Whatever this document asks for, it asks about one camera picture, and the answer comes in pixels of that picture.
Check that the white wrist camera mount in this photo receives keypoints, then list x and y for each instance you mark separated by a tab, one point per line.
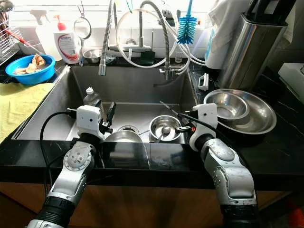
89	121
209	113

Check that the steel spoon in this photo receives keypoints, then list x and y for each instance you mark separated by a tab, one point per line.
165	129

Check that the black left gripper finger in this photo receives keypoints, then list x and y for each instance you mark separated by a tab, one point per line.
111	111

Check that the steel ladle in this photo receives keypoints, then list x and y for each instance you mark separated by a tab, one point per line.
7	5

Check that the large steel bowl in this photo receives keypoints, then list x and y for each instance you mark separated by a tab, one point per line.
259	118

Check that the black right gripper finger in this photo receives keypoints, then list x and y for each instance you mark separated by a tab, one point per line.
186	118
185	128

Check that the white red pump soap bottle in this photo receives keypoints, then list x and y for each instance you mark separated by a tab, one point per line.
66	47

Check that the brown food scraps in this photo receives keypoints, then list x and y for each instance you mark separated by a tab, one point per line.
37	61

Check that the clear plastic bottle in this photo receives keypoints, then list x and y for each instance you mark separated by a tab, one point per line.
92	99

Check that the thin steel utensil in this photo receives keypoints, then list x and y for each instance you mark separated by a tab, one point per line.
171	108

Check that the wooden base cabinet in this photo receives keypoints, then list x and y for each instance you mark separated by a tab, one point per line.
147	209

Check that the small white plastic frame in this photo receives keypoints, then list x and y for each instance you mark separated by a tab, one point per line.
200	80

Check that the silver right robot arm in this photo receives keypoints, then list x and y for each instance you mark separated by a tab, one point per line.
230	173

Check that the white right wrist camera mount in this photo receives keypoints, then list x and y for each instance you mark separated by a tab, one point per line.
209	113

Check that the blue bottle brush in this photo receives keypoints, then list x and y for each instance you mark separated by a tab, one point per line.
187	28

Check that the stainless steel sink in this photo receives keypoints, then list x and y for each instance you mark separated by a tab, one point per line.
123	88

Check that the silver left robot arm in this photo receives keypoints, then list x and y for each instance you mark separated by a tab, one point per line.
78	159

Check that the white spray bottle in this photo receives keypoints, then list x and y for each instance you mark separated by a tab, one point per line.
45	40

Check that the white countertop box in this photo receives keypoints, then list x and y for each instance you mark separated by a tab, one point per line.
292	80

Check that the white water purifier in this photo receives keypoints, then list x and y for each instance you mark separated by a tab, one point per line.
221	33

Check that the yellow cloth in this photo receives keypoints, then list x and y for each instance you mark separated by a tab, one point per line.
21	109

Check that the small steel bowl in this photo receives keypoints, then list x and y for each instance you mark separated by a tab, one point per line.
175	127

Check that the blue plastic bowl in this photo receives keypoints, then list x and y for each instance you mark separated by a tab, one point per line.
33	78

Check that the red object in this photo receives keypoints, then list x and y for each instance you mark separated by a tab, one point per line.
295	211

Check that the steel knife block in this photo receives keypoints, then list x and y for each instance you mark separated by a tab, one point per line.
249	52

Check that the medium steel bowl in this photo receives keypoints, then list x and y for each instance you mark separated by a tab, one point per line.
228	104

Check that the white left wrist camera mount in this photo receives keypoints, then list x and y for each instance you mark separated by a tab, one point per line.
89	121

